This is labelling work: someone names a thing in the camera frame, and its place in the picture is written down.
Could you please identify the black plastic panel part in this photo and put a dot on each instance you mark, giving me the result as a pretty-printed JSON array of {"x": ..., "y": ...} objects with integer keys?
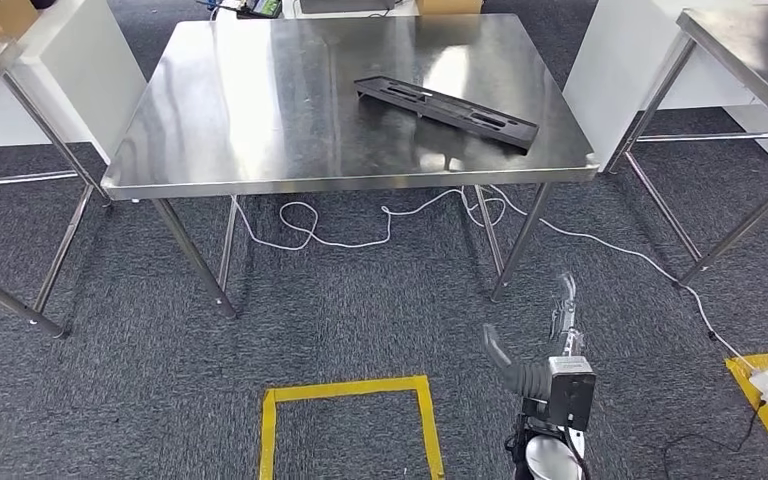
[{"x": 450, "y": 109}]

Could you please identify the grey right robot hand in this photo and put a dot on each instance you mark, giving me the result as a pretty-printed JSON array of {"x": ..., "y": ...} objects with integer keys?
[{"x": 530, "y": 381}]

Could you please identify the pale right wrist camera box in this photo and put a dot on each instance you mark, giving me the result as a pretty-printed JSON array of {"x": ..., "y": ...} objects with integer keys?
[{"x": 568, "y": 366}]

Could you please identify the small green electronic device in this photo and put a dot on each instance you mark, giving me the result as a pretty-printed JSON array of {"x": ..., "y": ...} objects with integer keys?
[{"x": 265, "y": 6}]

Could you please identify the yellow floor tape square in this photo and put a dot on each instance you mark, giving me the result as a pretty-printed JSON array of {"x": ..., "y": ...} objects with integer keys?
[{"x": 268, "y": 437}]

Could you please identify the black right wrist camera bracket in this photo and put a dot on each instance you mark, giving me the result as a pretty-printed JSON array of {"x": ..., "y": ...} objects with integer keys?
[{"x": 573, "y": 404}]

